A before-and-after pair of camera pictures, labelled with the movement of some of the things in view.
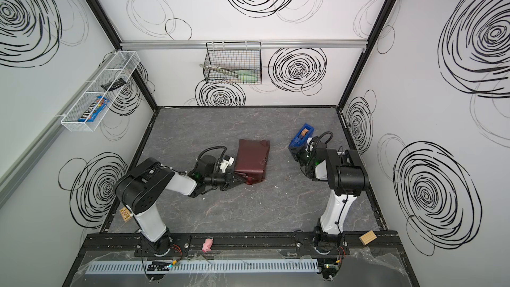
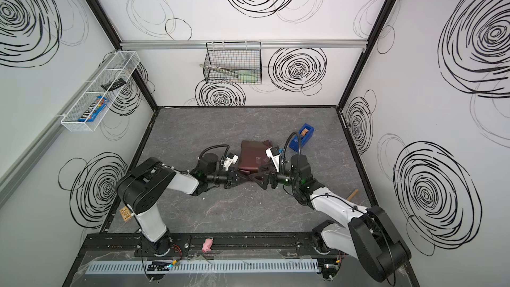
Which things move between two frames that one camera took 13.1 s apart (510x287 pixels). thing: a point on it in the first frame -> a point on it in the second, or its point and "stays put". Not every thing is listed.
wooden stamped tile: x=125 y=214 stays put
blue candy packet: x=95 y=109 stays put
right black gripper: x=298 y=155 -> x=273 y=176
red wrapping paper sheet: x=252 y=159 stays put
